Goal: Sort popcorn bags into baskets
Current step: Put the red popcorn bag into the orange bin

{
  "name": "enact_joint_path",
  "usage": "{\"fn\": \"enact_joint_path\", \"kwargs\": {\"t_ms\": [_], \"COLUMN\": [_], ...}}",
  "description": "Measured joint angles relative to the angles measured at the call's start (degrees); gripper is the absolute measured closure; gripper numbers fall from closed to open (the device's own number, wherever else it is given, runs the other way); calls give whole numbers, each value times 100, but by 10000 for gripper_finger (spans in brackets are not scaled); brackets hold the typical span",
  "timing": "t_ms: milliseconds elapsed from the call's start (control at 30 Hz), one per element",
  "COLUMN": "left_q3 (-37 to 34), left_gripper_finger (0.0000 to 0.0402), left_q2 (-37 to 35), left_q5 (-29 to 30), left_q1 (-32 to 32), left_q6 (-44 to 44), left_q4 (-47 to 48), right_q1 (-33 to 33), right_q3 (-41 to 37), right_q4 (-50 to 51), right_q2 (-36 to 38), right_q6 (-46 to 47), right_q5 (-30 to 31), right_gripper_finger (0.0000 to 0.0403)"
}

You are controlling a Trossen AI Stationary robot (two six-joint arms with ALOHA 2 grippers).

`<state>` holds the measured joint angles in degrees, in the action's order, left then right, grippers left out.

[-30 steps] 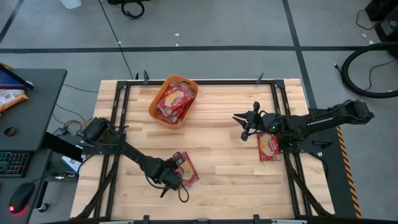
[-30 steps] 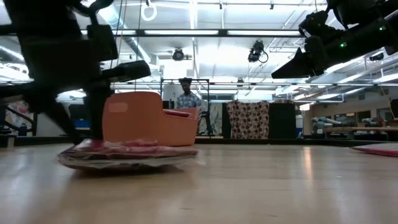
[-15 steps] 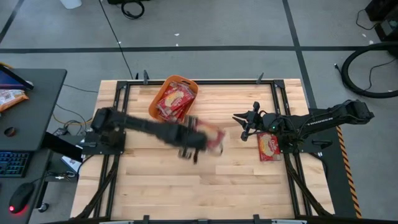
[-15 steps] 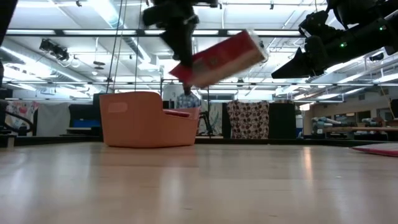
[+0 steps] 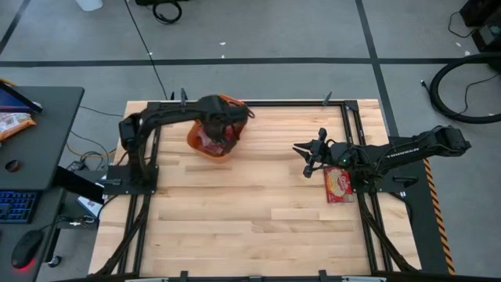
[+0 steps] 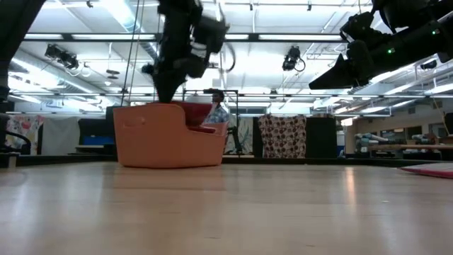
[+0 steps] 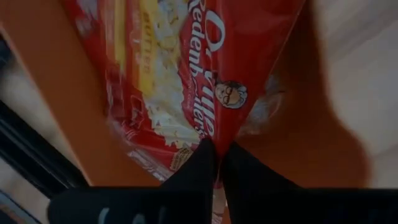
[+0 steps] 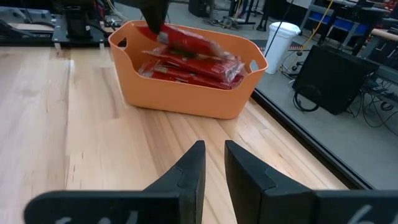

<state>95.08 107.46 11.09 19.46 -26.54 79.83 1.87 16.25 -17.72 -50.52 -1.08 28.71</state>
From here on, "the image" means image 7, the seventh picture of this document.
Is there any red popcorn bag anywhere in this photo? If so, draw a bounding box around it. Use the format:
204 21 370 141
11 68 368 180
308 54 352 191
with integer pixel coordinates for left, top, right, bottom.
60 0 307 224

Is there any orange plastic basket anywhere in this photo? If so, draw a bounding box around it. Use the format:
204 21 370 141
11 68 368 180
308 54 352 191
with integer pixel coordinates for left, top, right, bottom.
0 0 371 189

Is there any black metal table frame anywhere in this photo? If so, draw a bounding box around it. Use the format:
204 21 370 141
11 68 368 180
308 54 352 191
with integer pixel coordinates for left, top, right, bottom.
0 34 90 198

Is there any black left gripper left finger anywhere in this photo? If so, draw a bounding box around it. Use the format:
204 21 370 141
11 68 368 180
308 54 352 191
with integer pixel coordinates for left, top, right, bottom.
46 138 218 224

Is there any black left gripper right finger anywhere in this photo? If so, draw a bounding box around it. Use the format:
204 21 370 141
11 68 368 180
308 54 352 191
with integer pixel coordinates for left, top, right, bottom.
221 141 398 224

